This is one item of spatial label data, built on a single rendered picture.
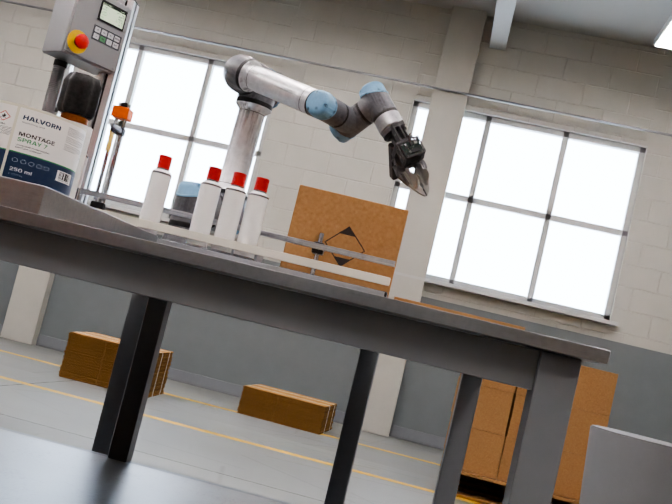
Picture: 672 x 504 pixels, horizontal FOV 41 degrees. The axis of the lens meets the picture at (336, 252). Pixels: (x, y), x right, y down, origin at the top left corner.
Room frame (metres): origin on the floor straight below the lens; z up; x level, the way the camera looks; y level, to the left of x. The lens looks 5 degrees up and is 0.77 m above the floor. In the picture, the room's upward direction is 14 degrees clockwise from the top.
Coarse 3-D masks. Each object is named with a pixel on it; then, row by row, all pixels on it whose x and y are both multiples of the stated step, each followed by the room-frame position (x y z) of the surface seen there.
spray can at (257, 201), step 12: (264, 180) 2.16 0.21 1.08; (252, 192) 2.16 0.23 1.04; (264, 192) 2.17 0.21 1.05; (252, 204) 2.15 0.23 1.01; (264, 204) 2.16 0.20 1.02; (252, 216) 2.15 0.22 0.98; (240, 228) 2.17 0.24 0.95; (252, 228) 2.15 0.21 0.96; (240, 240) 2.16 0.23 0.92; (252, 240) 2.16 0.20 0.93; (240, 252) 2.15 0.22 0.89
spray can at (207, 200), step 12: (216, 168) 2.18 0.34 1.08; (216, 180) 2.18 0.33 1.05; (204, 192) 2.17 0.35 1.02; (216, 192) 2.17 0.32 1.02; (204, 204) 2.17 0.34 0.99; (216, 204) 2.19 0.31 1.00; (204, 216) 2.17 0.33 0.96; (192, 228) 2.17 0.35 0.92; (204, 228) 2.17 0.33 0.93; (192, 240) 2.17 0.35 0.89
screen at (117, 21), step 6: (102, 0) 2.27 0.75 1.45; (102, 6) 2.28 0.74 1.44; (108, 6) 2.29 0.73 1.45; (114, 6) 2.30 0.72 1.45; (102, 12) 2.28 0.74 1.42; (108, 12) 2.29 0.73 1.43; (114, 12) 2.30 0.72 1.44; (120, 12) 2.32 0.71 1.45; (126, 12) 2.33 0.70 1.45; (102, 18) 2.28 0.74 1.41; (108, 18) 2.29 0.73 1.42; (114, 18) 2.31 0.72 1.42; (120, 18) 2.32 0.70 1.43; (108, 24) 2.30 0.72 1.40; (114, 24) 2.31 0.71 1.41; (120, 24) 2.32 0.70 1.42; (120, 30) 2.33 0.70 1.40
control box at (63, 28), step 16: (64, 0) 2.25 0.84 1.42; (80, 0) 2.23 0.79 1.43; (96, 0) 2.26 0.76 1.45; (112, 0) 2.30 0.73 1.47; (64, 16) 2.24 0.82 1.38; (80, 16) 2.24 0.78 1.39; (96, 16) 2.27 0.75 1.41; (128, 16) 2.34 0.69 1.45; (48, 32) 2.28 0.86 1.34; (64, 32) 2.23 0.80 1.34; (80, 32) 2.25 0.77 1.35; (112, 32) 2.32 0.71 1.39; (48, 48) 2.26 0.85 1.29; (64, 48) 2.23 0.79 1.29; (96, 48) 2.29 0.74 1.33; (80, 64) 2.32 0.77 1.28; (96, 64) 2.30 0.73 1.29; (112, 64) 2.34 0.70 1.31
